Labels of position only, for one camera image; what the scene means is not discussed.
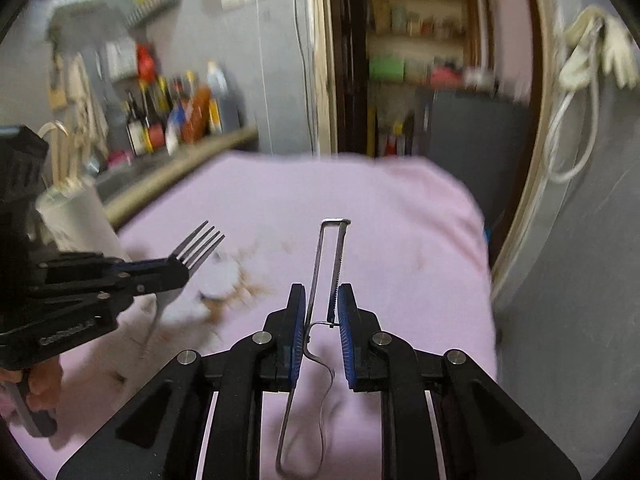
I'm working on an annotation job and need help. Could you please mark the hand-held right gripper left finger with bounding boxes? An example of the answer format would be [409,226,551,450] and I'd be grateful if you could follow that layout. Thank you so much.
[56,282,307,480]

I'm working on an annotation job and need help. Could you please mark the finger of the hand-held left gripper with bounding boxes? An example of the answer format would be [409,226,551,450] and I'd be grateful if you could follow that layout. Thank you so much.
[27,287,136,326]
[37,255,190,295]

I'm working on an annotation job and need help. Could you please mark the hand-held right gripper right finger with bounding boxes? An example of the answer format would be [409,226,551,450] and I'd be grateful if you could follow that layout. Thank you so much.
[336,282,583,480]

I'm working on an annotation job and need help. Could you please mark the metal fork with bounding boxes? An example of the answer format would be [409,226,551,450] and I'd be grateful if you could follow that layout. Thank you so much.
[141,220,226,358]

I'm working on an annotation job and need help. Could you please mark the white plastic utensil holder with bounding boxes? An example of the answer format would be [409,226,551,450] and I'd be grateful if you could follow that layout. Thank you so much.
[35,175,132,263]

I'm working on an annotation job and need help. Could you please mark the metal wire peeler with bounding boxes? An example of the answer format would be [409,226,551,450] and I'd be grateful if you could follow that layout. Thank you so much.
[275,217,352,478]

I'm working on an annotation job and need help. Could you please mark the person's left hand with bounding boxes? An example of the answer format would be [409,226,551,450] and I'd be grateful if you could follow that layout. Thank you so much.
[21,357,65,415]

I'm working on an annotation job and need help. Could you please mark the beige hanging towel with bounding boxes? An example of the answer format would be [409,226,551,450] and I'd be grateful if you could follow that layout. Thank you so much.
[67,55,109,161]

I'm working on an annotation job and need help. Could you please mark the stainless steel sink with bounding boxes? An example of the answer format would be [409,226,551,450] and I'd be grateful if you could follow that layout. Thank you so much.
[95,152,181,196]

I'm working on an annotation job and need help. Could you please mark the pink floral tablecloth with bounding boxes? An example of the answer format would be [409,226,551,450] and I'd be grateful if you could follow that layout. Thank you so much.
[10,152,498,480]

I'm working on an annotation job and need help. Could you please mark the dark bottle with white label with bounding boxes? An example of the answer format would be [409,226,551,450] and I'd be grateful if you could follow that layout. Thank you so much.
[125,90,149,156]

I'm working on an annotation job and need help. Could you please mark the beige kitchen counter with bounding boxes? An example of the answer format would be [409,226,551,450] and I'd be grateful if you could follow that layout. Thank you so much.
[102,127,259,227]

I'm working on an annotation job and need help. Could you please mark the white seasoning packet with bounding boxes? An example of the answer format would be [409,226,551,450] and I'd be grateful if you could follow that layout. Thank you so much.
[165,105,184,156]

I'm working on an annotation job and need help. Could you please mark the dark soy sauce bottle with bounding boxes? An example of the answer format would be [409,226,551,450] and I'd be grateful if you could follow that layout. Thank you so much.
[141,77,167,151]

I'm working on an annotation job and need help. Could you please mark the orange red sauce bottle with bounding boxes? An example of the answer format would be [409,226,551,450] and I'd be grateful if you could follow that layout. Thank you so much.
[180,85,212,144]

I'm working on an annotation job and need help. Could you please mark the red plastic bag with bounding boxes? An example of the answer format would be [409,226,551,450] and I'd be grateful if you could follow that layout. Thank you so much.
[136,45,156,82]

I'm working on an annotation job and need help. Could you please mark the large dark jug white top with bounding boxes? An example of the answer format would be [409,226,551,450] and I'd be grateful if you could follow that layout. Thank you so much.
[206,61,242,134]

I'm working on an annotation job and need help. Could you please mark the pink box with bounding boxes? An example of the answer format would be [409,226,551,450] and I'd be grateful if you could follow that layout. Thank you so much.
[429,65,467,87]

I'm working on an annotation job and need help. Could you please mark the wooden shelf unit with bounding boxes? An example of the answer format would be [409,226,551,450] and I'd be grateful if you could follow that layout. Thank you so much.
[364,0,472,87]

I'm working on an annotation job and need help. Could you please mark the white rubber gloves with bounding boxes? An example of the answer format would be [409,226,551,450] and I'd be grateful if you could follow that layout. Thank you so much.
[597,10,640,89]

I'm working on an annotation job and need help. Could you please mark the grey wall shelf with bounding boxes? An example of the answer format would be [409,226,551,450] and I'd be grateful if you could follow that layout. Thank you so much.
[125,0,182,29]

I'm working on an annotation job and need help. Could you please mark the grey cable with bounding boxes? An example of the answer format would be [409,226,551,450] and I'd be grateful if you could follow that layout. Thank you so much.
[291,0,322,156]

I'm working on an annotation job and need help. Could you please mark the wooden door frame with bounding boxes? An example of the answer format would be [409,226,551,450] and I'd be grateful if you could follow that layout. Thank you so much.
[307,0,568,291]

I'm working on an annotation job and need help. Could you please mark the white hose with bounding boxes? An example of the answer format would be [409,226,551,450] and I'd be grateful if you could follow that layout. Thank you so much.
[542,84,602,184]

